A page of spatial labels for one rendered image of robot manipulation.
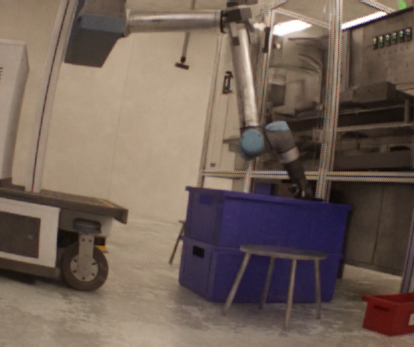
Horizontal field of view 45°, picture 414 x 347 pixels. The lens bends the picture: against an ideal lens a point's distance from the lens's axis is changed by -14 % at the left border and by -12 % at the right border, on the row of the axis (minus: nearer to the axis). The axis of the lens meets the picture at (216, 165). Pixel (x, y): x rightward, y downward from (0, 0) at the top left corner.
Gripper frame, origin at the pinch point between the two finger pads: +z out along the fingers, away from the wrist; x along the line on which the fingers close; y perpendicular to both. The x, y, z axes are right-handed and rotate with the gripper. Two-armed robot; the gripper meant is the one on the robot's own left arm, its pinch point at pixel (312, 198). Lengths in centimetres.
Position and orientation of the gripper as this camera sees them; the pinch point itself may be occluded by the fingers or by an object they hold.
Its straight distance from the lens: 247.6
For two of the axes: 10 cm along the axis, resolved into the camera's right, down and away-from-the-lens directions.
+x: 3.9, 0.0, -9.2
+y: -8.2, 4.5, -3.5
